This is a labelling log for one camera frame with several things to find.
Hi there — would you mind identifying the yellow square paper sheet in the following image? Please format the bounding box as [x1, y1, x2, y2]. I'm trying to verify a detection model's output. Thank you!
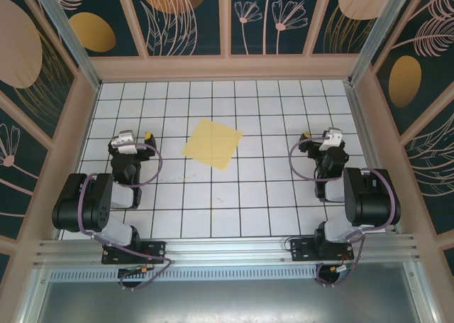
[181, 118, 245, 172]

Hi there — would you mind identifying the grey metal sheet panel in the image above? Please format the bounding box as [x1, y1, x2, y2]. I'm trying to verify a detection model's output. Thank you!
[28, 261, 439, 323]

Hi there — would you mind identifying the small green circuit board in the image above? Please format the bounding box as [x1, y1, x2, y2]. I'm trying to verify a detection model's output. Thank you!
[118, 265, 143, 278]

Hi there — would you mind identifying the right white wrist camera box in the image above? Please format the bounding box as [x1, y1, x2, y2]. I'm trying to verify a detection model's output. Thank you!
[318, 126, 345, 152]

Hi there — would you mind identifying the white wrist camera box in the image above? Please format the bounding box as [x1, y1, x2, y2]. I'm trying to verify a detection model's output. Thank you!
[318, 126, 345, 152]
[108, 131, 138, 156]

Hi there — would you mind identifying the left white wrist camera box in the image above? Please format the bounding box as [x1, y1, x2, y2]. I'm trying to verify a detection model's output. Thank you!
[108, 131, 138, 156]

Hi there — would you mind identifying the aluminium side rail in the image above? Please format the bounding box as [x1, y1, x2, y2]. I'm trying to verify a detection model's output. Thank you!
[343, 80, 404, 236]

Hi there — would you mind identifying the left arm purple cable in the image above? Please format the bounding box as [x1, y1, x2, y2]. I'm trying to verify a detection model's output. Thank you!
[78, 141, 175, 292]

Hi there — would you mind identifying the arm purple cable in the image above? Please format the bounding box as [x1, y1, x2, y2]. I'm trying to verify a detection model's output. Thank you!
[78, 141, 175, 292]
[289, 135, 400, 289]

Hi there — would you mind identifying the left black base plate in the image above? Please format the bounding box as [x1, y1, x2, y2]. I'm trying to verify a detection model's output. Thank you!
[101, 240, 167, 265]

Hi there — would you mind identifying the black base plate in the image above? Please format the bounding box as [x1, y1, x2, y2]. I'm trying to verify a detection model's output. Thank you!
[101, 240, 167, 265]
[289, 238, 356, 263]

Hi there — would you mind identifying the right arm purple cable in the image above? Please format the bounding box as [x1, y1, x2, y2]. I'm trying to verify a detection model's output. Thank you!
[289, 135, 400, 289]

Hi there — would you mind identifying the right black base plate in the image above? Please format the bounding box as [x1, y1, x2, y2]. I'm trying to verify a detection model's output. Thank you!
[289, 238, 356, 263]

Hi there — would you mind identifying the aluminium frame post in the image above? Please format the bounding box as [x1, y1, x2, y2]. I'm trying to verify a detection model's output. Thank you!
[28, 0, 103, 92]
[347, 0, 415, 87]

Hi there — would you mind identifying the long aluminium mounting rail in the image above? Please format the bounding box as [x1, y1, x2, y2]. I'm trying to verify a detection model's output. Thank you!
[33, 233, 422, 268]

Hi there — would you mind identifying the slotted grey cable duct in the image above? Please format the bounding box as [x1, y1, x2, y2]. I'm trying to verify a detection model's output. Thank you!
[49, 265, 320, 283]

